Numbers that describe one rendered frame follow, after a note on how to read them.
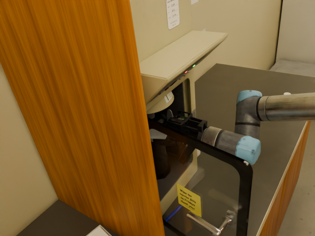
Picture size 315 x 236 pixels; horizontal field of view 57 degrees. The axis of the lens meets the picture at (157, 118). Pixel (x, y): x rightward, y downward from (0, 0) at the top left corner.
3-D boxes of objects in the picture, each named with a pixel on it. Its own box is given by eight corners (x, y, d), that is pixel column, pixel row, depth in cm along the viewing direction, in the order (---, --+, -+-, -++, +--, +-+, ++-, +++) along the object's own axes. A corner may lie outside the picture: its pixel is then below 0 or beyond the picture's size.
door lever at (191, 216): (198, 206, 71) (198, 198, 70) (232, 226, 65) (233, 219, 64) (185, 220, 68) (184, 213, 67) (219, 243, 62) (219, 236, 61)
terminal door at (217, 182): (158, 217, 93) (141, 114, 72) (242, 280, 74) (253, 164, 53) (156, 219, 93) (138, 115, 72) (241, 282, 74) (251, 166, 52)
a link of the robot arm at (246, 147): (256, 167, 82) (250, 166, 75) (220, 155, 88) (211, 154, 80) (264, 140, 82) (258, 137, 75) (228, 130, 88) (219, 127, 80)
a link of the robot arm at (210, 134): (224, 144, 88) (213, 160, 83) (210, 140, 91) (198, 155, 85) (224, 124, 84) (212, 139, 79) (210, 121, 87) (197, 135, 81)
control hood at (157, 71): (131, 108, 71) (124, 70, 66) (194, 60, 92) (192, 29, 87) (170, 119, 65) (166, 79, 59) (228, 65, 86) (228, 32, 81)
